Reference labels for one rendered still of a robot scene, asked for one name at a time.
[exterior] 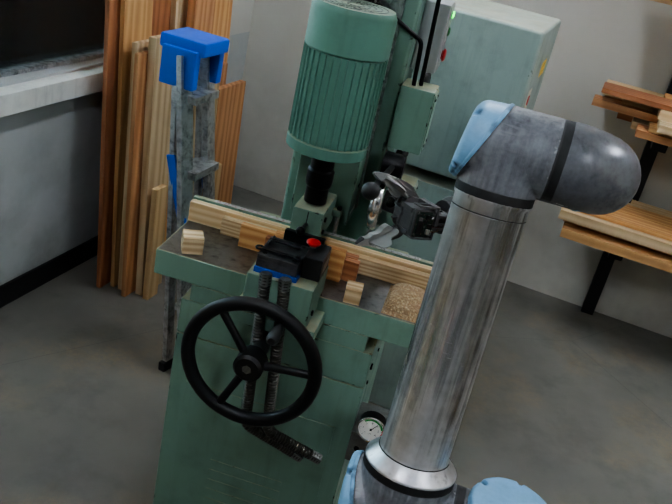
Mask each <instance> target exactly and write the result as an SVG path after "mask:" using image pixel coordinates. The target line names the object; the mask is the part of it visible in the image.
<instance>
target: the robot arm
mask: <svg viewBox="0 0 672 504"><path fill-rule="evenodd" d="M449 172H450V173H451V174H452V175H453V176H456V175H457V179H456V182H455V186H454V190H455V192H454V195H453V196H448V197H445V198H444V199H442V200H440V201H438V202H437V203H436V204H434V203H432V202H430V201H428V200H427V199H425V198H419V196H418V195H417V193H415V189H414V188H413V186H412V185H410V184H409V183H407V182H406V181H404V180H402V179H399V178H397V177H394V176H392V175H389V174H387V173H384V172H376V171H374V172H373V175H374V177H375V178H376V179H378V180H379V181H380V180H381V181H382V184H384V185H385V186H387V187H388V189H387V190H386V191H385V194H384V198H383V201H382V205H381V209H382V210H384V211H387V212H389V213H392V214H393V215H391V218H392V221H393V223H394V224H395V225H392V226H390V225H388V224H386V223H384V224H382V225H380V226H379V228H378V229H377V230H375V231H373V232H369V233H368V234H367V235H365V236H360V237H359V238H358V239H357V241H356V242H355V245H356V246H371V245H374V246H377V247H380V248H383V249H385V248H389V247H390V246H391V245H392V241H391V240H395V239H397V238H399V237H401V236H402V235H403V234H404V235H406V236H407V237H409V238H410V239H416V240H432V237H433V234H434V233H438V234H440V235H441V239H440V243H439V246H438V249H437V253H436V256H435V260H434V263H433V266H432V270H431V273H430V276H429V280H428V283H427V287H426V290H425V293H424V297H423V300H422V303H421V307H420V310H419V314H418V317H417V320H416V324H415V327H414V331H413V334H412V337H411V341H410V344H409V347H408V351H407V354H406V357H405V361H404V364H403V368H402V371H401V374H400V378H399V381H398V384H397V388H396V391H395V395H394V398H393V401H392V405H391V408H390V411H389V415H388V418H387V422H386V425H385V428H384V432H383V435H382V436H380V437H377V438H375V439H373V440H371V441H370V442H369V443H368V444H367V446H366V449H365V451H364V450H357V451H355V452H354V453H353V455H352V457H351V459H350V462H349V464H348V467H347V472H346V475H345V477H344V480H343V484H342V488H341V492H340V496H339V500H338V504H546V502H545V501H544V500H543V499H542V498H541V497H540V496H539V495H538V494H536V493H535V492H534V491H533V490H531V489H530V488H528V487H527V486H525V485H522V486H520V485H519V484H518V483H517V482H516V481H514V480H511V479H507V478H500V477H492V478H487V479H484V480H482V482H480V483H477V484H476V485H475V486H473V488H472V489H469V488H466V487H463V486H460V485H458V484H455V481H456V477H457V473H456V469H455V467H454V466H453V464H452V462H451V461H450V459H449V458H450V455H451V452H452V449H453V446H454V442H455V439H456V436H457V433H458V430H459V427H460V424H461V421H462V418H463V415H464V412H465V409H466V405H467V402H468V399H469V396H470V393H471V390H472V387H473V384H474V381H475V378H476V375H477V372H478V368H479V365H480V362H481V359H482V356H483V353H484V350H485V347H486V344H487V341H488V338H489V335H490V331H491V328H492V325H493V322H494V319H495V316H496V313H497V310H498V307H499V304H500V301H501V297H502V294H503V291H504V288H505V285H506V282H507V279H508V276H509V273H510V270H511V267H512V264H513V260H514V257H515V254H516V251H517V248H518V245H519V242H520V239H521V236H522V233H523V230H524V227H525V223H526V220H527V217H528V214H529V212H530V211H531V210H532V208H533V205H534V202H535V199H536V200H540V201H543V202H546V203H550V204H553V205H557V206H560V207H564V208H567V209H570V210H572V211H575V212H577V211H579V212H584V213H587V214H592V215H603V214H608V213H613V212H615V211H617V210H619V209H621V208H623V207H624V206H625V205H627V204H628V203H629V202H630V201H631V200H632V199H633V197H634V196H635V194H636V193H637V190H638V188H639V185H640V182H641V166H640V162H639V159H638V157H637V155H636V153H635V152H634V151H633V149H632V148H631V147H630V146H629V145H628V144H627V143H625V142H624V141H623V140H622V139H620V138H618V137H616V136H614V135H612V134H610V133H608V132H605V131H603V130H600V129H598V128H595V127H593V126H589V125H586V124H583V123H580V122H574V121H570V120H566V119H563V118H560V117H556V116H552V115H548V114H545V113H541V112H537V111H533V110H530V109H526V108H522V107H519V106H515V104H513V103H511V104H506V103H502V102H497V101H492V100H486V101H483V102H481V103H480V104H479V105H478V106H477V107H476V109H475V110H474V112H473V114H472V116H471V118H470V120H469V122H468V124H467V126H466V129H465V131H464V133H463V135H462V137H461V140H460V142H459V144H458V146H457V149H456V151H455V154H454V156H453V159H452V161H451V164H450V166H449ZM431 230H432V231H431ZM416 237H422V238H416Z"/></svg>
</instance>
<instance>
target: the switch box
mask: <svg viewBox="0 0 672 504"><path fill-rule="evenodd" d="M435 5H436V0H427V1H426V5H425V9H424V13H423V17H422V21H421V25H420V29H419V33H418V35H419V36H420V37H421V39H422V41H423V51H422V56H421V61H420V66H419V70H420V71H422V67H423V62H424V57H425V52H426V48H427V43H428V38H429V33H430V29H431V24H432V19H433V14H434V10H435ZM454 8H455V1H452V0H441V3H440V8H439V13H438V17H437V22H436V27H435V31H434V36H433V41H432V45H431V50H430V55H429V60H428V64H427V69H426V72H428V73H431V74H434V73H435V72H436V70H437V69H438V67H439V66H438V64H439V65H440V63H439V62H441V59H440V57H441V53H442V50H444V46H445V43H446V40H445V38H446V39H447V37H446V34H447V30H448V27H450V24H451V21H450V20H452V19H451V15H452V12H453V10H454ZM449 22H450V24H449ZM444 41H445V42H444ZM418 48H419V43H418V41H416V45H415V49H414V53H413V57H412V61H411V65H410V68H412V69H415V64H416V59H417V53H418Z"/></svg>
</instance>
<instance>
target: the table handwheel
mask: <svg viewBox="0 0 672 504"><path fill-rule="evenodd" d="M231 311H250V312H255V313H259V314H262V315H265V316H267V317H269V318H271V319H273V320H275V321H277V322H278V323H281V324H282V325H283V326H284V327H285V328H286V329H287V330H288V331H289V332H290V333H291V334H292V335H293V336H294V337H295V338H296V340H297V341H298V343H299V344H300V346H301V348H302V350H303V352H304V354H305V357H306V361H307V366H308V370H303V369H298V368H292V367H287V366H283V365H278V364H274V363H270V362H268V357H267V355H266V354H267V353H268V351H269V349H270V348H271V345H269V344H268V343H267V342H266V337H267V335H268V333H269V332H268V331H265V330H264V333H263V339H262V340H260V341H255V342H254V343H252V345H248V346H246V344H245V343H244V341H243V339H242V337H241V336H240V334H239V332H238V330H237V328H236V326H235V324H234V322H233V320H232V318H231V316H230V315H229V313H228V312H231ZM218 315H220V316H221V318H222V320H223V321H224V323H225V325H226V327H227V329H228V330H229V332H230V334H231V336H232V338H233V340H234V342H235V344H236V346H237V348H238V350H239V354H238V355H237V357H236V358H235V360H234V362H233V370H234V372H235V374H236V375H235V376H234V378H233V379H232V381H231V382H230V383H229V385H228V386H227V387H226V388H225V389H224V391H223V392H222V393H221V394H220V395H219V396H217V395H216V394H215V393H214V392H213V391H212V390H211V389H210V388H209V387H208V385H207V384H206V383H205V381H204V380H203V378H202V376H201V374H200V372H199V370H198V367H197V363H196V359H195V344H196V340H197V337H198V335H199V332H200V331H201V329H202V328H203V326H204V325H205V324H206V323H207V322H208V321H210V320H211V319H212V318H214V317H216V316H218ZM181 361H182V366H183V370H184V373H185V375H186V378H187V380H188V382H189V384H190V385H191V387H192V388H193V390H194V391H195V393H196V394H197V395H198V396H199V398H200V399H201V400H202V401H203V402H204V403H205V404H206V405H207V406H209V407H210V408H211V409H212V410H214V411H215V412H217V413H218V414H220V415H222V416H223V417H225V418H227V419H230V420H232V421H234V422H237V423H241V424H244V425H249V426H257V427H269V426H276V425H280V424H284V423H287V422H289V421H291V420H293V419H295V418H297V417H298V416H300V415H301V414H303V413H304V412H305V411H306V410H307V409H308V408H309V407H310V406H311V404H312V403H313V401H314V400H315V398H316V396H317V394H318V392H319V389H320V386H321V382H322V361H321V356H320V353H319V350H318V347H317V345H316V343H315V341H314V339H313V337H312V336H311V334H310V333H309V331H308V330H307V329H306V327H305V326H304V325H303V324H302V323H301V322H300V321H299V320H298V319H297V318H296V317H295V316H294V315H292V314H291V313H290V312H288V311H287V310H285V309H284V308H282V307H280V306H278V305H276V304H274V303H272V302H269V301H267V300H264V299H260V298H256V297H249V296H232V297H226V298H222V299H219V300H216V301H213V302H211V303H209V304H208V305H206V306H204V307H203V308H201V309H200V310H199V311H198V312H197V313H196V314H195V315H194V316H193V317H192V319H191V320H190V321H189V323H188V325H187V326H186V329H185V331H184V334H183V337H182V342H181ZM263 371H269V372H275V373H280V374H286V375H291V376H295V377H300V378H304V379H307V383H306V386H305V388H304V391H303V392H302V394H301V395H300V397H299V398H298V399H297V400H296V401H295V402H294V403H292V404H291V405H289V406H288V407H286V408H284V409H281V410H278V411H274V412H266V413H259V412H251V411H246V410H243V409H240V408H237V407H235V406H233V405H231V404H229V403H227V402H226V400H227V399H228V397H229V396H230V395H231V393H232V392H233V391H234V389H235V388H236V387H237V386H238V385H239V384H240V382H241V381H242V380H244V381H248V382H251V381H256V380H257V379H259V378H260V376H261V375H262V373H263Z"/></svg>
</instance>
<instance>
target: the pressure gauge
mask: <svg viewBox="0 0 672 504"><path fill-rule="evenodd" d="M386 422H387V421H386V419H385V417H384V416H383V415H382V414H380V413H379V412H376V411H367V412H364V413H363V414H362V415H361V416H360V418H359V421H358V423H357V427H356V430H357V433H358V435H359V436H360V437H361V438H362V439H364V440H365V441H366V442H370V441H371V440H373V439H375V438H377V437H380V436H382V435H383V432H384V428H385V425H386ZM377 425H378V426H377ZM376 426H377V427H376ZM374 427H375V428H374ZM373 428H374V429H373ZM370 429H373V430H372V431H370Z"/></svg>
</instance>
